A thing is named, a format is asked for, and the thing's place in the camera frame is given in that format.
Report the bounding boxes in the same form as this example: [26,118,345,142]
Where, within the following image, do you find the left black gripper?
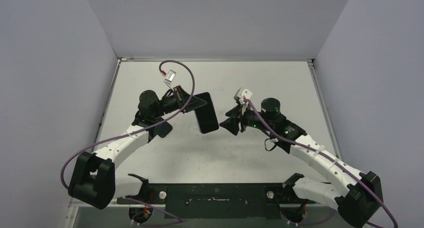
[153,85,207,119]

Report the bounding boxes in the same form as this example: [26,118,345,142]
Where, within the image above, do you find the black smartphone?
[194,92,220,134]

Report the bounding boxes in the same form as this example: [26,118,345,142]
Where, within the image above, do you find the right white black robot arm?
[219,98,383,228]

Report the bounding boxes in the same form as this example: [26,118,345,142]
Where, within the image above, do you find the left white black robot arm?
[67,85,212,210]

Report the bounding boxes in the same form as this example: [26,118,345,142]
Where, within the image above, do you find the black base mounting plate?
[117,183,310,220]

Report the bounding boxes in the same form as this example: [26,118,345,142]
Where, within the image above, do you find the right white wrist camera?
[234,87,253,115]

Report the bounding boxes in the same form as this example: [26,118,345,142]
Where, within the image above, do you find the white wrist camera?
[234,87,253,115]
[162,70,177,90]

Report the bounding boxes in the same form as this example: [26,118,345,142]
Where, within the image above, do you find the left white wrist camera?
[162,70,177,90]

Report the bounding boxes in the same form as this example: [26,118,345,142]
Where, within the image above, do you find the aluminium table frame rail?
[306,58,342,159]

